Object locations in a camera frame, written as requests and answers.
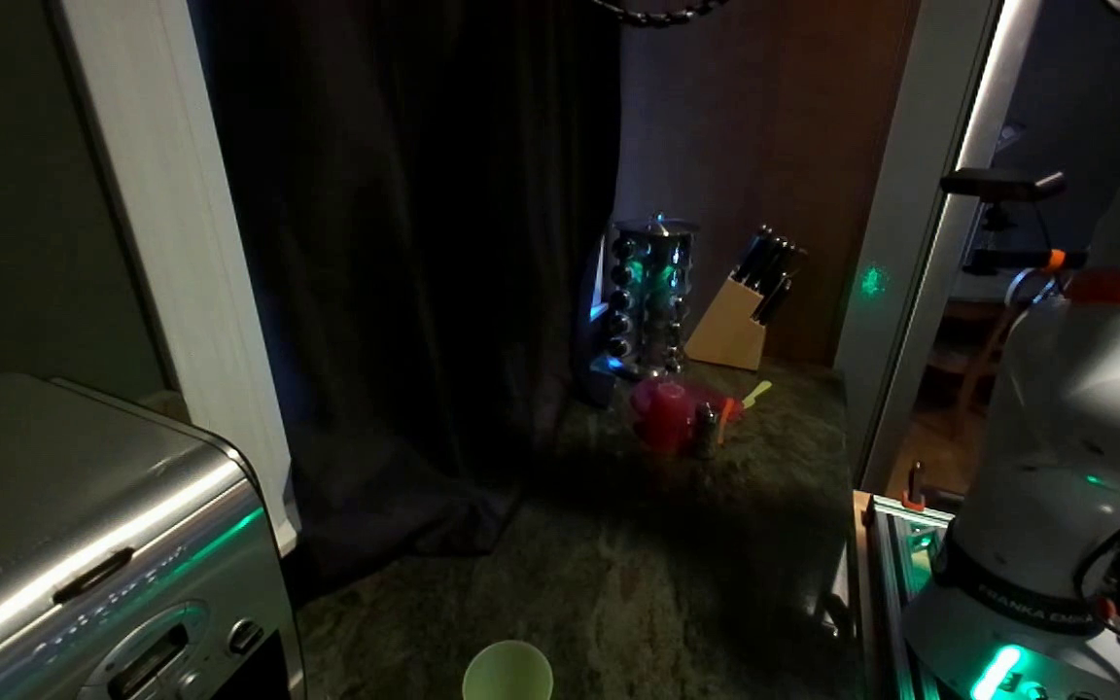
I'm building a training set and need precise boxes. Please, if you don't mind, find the dark blue curtain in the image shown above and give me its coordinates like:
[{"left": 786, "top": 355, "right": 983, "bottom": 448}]
[{"left": 198, "top": 0, "right": 623, "bottom": 594}]

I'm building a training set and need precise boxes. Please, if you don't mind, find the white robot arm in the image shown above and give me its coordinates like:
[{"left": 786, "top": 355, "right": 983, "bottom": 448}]
[{"left": 902, "top": 190, "right": 1120, "bottom": 700}]

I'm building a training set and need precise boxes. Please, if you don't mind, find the metal spice rack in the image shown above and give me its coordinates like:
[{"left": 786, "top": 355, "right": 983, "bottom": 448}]
[{"left": 587, "top": 212, "right": 696, "bottom": 379}]

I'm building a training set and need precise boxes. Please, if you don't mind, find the red plastic bottle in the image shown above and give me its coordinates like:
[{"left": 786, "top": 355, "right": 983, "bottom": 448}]
[{"left": 630, "top": 378, "right": 696, "bottom": 458}]

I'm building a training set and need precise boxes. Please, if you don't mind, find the wooden knife block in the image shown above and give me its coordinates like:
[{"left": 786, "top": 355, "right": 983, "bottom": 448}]
[{"left": 685, "top": 226, "right": 803, "bottom": 368}]

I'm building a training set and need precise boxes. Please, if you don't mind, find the green plastic cup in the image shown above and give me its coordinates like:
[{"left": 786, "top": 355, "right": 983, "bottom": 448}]
[{"left": 462, "top": 638, "right": 554, "bottom": 700}]

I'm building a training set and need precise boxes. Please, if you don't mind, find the silver toaster oven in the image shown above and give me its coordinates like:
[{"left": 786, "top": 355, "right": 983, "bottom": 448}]
[{"left": 0, "top": 374, "right": 308, "bottom": 700}]

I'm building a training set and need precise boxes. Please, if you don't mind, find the white window frame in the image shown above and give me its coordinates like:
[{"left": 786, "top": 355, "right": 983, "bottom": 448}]
[{"left": 57, "top": 0, "right": 300, "bottom": 552}]

